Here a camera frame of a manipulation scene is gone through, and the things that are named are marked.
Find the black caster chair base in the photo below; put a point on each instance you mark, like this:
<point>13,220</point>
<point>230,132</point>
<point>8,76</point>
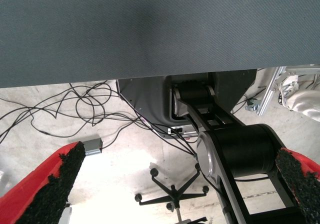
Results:
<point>173,192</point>

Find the grey frame foot bracket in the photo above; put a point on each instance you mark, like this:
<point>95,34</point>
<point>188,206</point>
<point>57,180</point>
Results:
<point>252,106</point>

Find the aluminium extrusion frame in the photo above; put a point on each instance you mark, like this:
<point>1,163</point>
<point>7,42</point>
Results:
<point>271,91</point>

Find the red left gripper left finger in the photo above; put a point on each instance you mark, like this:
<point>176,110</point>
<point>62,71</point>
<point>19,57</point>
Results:
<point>45,189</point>

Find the dark grey table cloth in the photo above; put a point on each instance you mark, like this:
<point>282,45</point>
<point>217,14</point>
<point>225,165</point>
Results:
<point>150,21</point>

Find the beige trouser leg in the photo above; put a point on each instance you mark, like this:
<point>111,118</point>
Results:
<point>307,106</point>

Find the white sneaker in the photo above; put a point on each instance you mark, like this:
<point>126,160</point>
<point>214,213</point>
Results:
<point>290,89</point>

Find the grey robot base chassis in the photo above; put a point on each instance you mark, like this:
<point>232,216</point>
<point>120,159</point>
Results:
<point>145,96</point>

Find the small grey metal box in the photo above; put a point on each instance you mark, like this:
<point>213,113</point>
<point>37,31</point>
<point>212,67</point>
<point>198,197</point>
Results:
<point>93,146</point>

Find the black robot torso frame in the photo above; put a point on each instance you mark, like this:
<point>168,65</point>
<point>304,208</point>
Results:
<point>245,149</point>

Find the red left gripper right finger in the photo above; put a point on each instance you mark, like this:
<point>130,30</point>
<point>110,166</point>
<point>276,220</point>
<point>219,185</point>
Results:
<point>302,184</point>

